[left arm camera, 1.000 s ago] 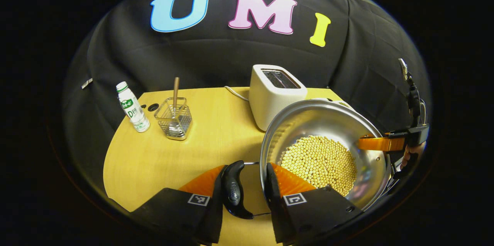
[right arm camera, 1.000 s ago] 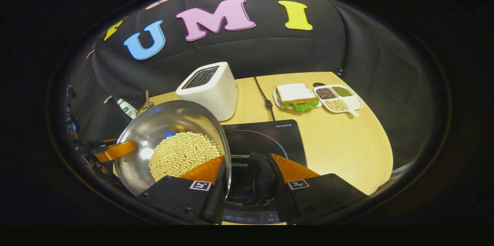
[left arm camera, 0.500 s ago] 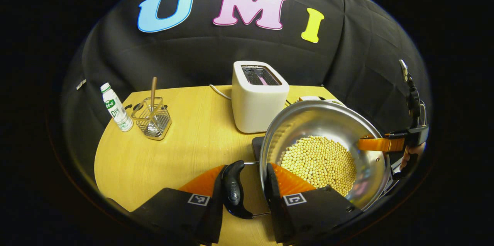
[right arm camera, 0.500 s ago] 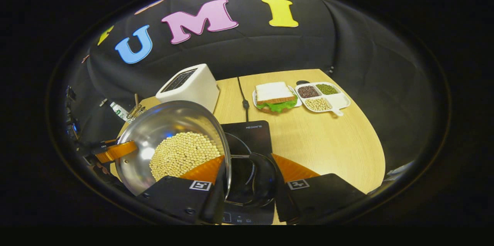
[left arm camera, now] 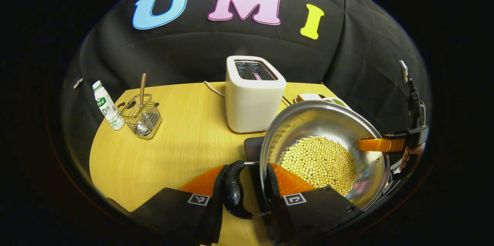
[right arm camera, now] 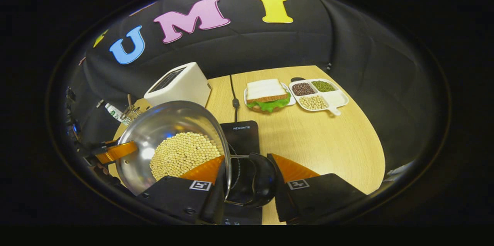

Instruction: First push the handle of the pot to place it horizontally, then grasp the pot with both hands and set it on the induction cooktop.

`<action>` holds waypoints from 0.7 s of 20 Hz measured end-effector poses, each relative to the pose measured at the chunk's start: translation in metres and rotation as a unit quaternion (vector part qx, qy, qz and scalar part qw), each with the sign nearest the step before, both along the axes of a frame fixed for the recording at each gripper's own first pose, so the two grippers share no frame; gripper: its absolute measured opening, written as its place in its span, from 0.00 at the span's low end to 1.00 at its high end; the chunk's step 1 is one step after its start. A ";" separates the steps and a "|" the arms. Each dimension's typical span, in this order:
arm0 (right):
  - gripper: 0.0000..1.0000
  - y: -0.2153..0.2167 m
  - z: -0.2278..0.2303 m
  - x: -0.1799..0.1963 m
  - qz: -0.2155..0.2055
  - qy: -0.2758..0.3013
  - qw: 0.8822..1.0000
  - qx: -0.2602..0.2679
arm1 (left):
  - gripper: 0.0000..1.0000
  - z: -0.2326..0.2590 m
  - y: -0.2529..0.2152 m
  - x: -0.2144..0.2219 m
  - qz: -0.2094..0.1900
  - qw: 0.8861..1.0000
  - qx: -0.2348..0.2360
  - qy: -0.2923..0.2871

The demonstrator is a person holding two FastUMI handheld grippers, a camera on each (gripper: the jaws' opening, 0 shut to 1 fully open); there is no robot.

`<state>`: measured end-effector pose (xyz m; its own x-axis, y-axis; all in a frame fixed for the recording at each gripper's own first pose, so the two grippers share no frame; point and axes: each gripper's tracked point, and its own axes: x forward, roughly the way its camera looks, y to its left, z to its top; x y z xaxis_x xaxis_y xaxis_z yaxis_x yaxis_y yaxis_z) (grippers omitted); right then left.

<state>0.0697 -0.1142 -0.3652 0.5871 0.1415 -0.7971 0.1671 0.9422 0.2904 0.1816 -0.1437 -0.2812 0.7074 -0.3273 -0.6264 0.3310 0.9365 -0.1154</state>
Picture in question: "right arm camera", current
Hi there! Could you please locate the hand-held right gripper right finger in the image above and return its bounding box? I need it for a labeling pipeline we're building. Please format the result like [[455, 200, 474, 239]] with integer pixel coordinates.
[[267, 153, 367, 224]]

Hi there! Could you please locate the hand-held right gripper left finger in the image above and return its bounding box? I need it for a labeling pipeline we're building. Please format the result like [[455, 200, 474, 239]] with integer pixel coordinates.
[[137, 155, 228, 225]]

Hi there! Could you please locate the stainless steel pot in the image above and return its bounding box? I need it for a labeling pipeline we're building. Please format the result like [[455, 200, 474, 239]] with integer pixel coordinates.
[[115, 100, 276, 208]]

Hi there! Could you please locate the black induction cooktop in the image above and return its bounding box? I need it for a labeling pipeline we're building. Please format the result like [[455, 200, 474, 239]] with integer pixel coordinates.
[[220, 120, 263, 225]]

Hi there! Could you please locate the white green-label drink bottle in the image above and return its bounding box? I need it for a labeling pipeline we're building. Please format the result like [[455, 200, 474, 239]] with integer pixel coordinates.
[[104, 103, 124, 123]]

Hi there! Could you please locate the pile of yellow soybeans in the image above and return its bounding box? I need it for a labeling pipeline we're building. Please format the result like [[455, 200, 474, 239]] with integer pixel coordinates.
[[149, 132, 222, 181]]

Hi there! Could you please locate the white toaster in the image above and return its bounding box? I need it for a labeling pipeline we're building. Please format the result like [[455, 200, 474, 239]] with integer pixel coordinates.
[[144, 62, 212, 108]]

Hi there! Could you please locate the small white plate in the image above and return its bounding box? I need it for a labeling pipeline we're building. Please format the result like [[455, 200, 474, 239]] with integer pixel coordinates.
[[243, 82, 297, 113]]

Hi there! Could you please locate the small pile of pale beans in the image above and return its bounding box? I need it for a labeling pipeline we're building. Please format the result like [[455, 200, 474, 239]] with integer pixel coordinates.
[[299, 95, 328, 110]]

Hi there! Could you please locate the pile of dark red beans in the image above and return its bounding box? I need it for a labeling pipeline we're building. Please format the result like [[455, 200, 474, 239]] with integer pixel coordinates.
[[292, 83, 316, 96]]

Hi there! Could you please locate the white divided dish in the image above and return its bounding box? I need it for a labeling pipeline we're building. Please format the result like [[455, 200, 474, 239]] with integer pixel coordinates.
[[289, 78, 349, 116]]

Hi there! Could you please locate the pile of green mung beans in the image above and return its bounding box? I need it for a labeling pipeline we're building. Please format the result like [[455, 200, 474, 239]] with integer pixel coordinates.
[[311, 80, 336, 93]]

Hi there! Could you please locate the black backdrop cloth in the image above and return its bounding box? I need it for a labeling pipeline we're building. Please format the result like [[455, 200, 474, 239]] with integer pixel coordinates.
[[66, 0, 425, 169]]

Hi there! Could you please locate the metal wire basket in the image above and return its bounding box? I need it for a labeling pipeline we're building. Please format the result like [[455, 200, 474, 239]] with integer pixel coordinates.
[[123, 105, 143, 123]]

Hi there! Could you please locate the black cooktop cable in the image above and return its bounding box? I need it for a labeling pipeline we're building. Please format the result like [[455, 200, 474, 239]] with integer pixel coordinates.
[[229, 74, 240, 122]]

